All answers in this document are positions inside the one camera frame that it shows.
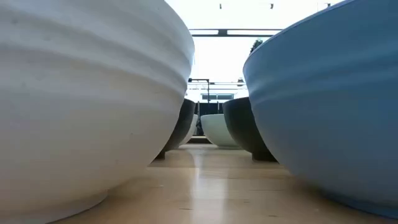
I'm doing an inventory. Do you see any small pale green bowl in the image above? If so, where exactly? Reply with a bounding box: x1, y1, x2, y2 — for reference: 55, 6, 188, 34
200, 113, 241, 149

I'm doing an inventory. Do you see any large white ribbed bowl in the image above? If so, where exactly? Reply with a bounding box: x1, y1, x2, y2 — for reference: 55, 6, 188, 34
0, 0, 196, 224

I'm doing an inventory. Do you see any black partition panel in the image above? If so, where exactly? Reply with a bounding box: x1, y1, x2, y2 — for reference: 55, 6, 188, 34
195, 101, 225, 138

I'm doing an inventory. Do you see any small white bowl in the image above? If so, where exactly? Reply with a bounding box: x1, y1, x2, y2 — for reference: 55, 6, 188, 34
179, 114, 199, 146

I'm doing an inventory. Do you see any black aluminium table frame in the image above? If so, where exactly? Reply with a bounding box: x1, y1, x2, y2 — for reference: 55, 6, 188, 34
186, 136, 213, 144

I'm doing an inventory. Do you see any small dark grey bowl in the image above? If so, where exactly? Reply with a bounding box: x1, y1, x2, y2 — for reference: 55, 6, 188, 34
222, 96, 278, 162
154, 98, 197, 161

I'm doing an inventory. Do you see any black background rig frame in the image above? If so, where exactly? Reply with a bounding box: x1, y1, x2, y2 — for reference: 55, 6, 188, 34
187, 77, 248, 103

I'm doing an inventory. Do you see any large blue bowl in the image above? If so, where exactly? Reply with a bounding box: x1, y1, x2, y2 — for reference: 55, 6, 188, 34
243, 0, 398, 220

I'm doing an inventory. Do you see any black overhead frame beam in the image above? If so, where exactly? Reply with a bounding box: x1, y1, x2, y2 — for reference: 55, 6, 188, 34
188, 28, 283, 38

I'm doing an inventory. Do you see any black overhead camera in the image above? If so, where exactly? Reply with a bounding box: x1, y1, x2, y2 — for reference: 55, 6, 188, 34
249, 38, 264, 54

